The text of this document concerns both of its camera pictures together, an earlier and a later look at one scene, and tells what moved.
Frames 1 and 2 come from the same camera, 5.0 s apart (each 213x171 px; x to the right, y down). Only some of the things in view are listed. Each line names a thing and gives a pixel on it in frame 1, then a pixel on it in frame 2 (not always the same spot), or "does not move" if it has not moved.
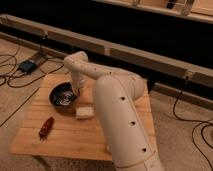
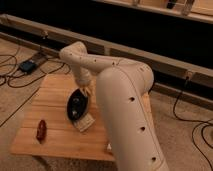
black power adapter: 27,66 does not move
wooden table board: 53,130 does not move
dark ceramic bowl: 63,96 to 77,104
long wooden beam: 147,59 does not move
